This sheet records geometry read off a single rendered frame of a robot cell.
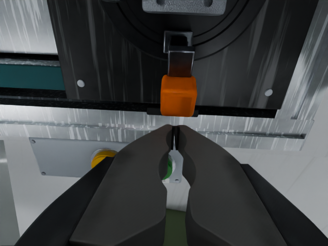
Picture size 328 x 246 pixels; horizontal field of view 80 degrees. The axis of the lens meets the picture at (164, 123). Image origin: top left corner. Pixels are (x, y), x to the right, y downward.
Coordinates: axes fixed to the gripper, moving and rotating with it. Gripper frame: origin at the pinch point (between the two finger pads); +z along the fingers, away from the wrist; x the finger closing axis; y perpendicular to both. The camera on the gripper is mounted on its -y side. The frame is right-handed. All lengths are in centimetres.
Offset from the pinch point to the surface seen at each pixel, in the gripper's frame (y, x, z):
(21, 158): 20.9, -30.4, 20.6
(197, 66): -1.8, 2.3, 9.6
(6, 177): 116, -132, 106
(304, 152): 15.6, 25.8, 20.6
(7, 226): 182, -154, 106
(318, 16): -6.6, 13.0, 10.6
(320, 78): -0.9, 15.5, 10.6
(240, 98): 1.3, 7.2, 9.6
